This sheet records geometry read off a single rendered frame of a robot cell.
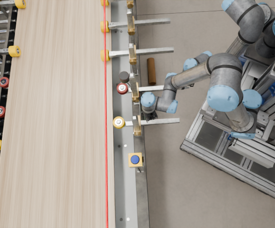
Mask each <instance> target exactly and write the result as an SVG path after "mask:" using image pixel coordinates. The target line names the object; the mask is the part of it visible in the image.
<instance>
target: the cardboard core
mask: <svg viewBox="0 0 275 228"><path fill-rule="evenodd" d="M147 67H148V80H149V85H155V84H156V74H155V63H154V58H152V57H151V58H148V59H147Z"/></svg>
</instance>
